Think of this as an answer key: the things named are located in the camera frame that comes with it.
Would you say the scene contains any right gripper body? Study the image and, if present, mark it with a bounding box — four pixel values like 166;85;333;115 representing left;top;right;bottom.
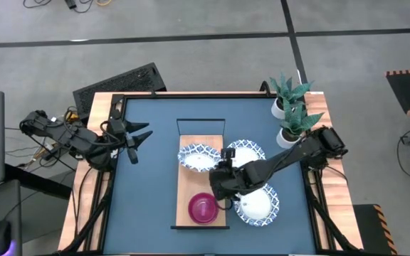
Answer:
208;165;251;202

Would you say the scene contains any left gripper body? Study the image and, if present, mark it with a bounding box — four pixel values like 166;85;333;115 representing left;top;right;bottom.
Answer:
100;119;130;150

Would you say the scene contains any purple translucent plastic bowl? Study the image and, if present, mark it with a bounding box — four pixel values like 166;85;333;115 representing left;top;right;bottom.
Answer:
187;191;220;225

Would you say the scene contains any wooden tray board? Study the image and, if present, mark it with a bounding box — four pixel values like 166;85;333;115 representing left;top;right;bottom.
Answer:
170;118;230;230

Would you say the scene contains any black perforated computer case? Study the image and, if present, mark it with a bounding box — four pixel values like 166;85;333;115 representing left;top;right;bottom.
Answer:
72;62;167;118

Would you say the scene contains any green plant in white pot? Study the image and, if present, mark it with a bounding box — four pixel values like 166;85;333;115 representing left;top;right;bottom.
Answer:
275;99;325;149
268;73;315;120

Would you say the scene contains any black curved clamp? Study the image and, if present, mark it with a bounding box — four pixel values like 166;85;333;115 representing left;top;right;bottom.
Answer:
259;80;273;97

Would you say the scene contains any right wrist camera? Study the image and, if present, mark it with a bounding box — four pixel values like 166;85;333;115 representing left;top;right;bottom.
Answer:
220;148;237;171

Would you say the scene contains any tangle of black cables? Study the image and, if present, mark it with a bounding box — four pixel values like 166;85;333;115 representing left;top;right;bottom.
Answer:
4;106;85;168

